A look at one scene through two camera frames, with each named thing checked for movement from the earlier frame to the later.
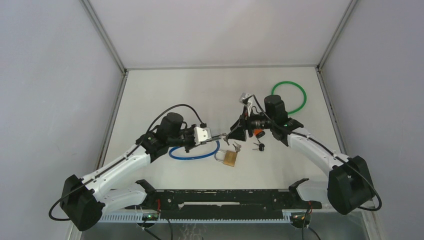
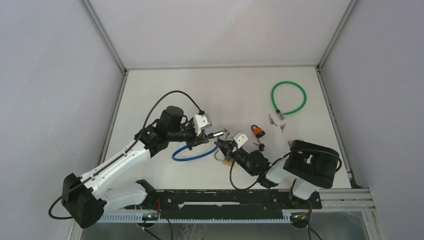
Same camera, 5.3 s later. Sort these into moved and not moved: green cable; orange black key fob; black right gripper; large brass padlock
Moved: black right gripper
Not moved: green cable; orange black key fob; large brass padlock
